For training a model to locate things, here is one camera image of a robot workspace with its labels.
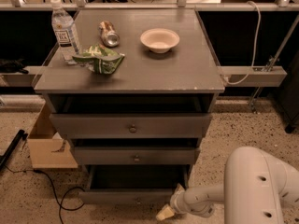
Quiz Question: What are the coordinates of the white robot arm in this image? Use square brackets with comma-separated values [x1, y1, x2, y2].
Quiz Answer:
[156, 147, 299, 224]

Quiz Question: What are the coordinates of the grey drawer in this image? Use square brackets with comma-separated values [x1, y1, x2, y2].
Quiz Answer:
[72, 147, 200, 165]
[50, 114, 211, 139]
[79, 165, 190, 204]

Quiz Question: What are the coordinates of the black floor cable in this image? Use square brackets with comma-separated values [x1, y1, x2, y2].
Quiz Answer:
[4, 165, 88, 224]

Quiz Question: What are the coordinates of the crushed metal can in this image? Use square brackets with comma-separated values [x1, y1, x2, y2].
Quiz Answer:
[99, 21, 120, 48]

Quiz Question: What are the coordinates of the grey top drawer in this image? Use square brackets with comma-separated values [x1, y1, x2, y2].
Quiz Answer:
[50, 114, 211, 139]

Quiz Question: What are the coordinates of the white hanging cable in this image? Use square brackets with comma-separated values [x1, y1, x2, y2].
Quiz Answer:
[223, 0, 263, 86]

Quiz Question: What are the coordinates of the grey drawer cabinet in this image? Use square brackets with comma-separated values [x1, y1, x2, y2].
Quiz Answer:
[34, 8, 226, 185]

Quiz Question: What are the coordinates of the green chip bag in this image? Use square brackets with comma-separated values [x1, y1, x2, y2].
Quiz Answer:
[73, 44, 125, 75]

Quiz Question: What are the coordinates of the cardboard box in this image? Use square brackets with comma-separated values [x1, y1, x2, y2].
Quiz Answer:
[27, 105, 78, 169]

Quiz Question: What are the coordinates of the white paper bowl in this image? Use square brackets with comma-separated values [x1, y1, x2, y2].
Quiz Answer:
[140, 28, 179, 54]

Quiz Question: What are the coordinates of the clear plastic water bottle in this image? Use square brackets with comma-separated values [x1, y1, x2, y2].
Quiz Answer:
[50, 0, 81, 64]

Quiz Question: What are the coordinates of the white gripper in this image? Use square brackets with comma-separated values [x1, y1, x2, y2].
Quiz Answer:
[156, 183, 188, 221]

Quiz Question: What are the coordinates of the black object on rail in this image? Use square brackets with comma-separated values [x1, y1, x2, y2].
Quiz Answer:
[0, 59, 28, 74]

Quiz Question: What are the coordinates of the metal railing frame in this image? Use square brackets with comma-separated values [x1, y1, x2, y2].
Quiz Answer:
[0, 0, 299, 89]

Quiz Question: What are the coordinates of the grey middle drawer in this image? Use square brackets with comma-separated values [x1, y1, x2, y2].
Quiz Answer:
[72, 147, 200, 165]

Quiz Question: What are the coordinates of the black pole on floor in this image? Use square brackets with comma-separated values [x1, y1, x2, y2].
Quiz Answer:
[0, 130, 27, 170]

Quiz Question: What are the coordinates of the grey bottom drawer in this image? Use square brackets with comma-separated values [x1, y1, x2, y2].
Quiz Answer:
[79, 165, 190, 204]

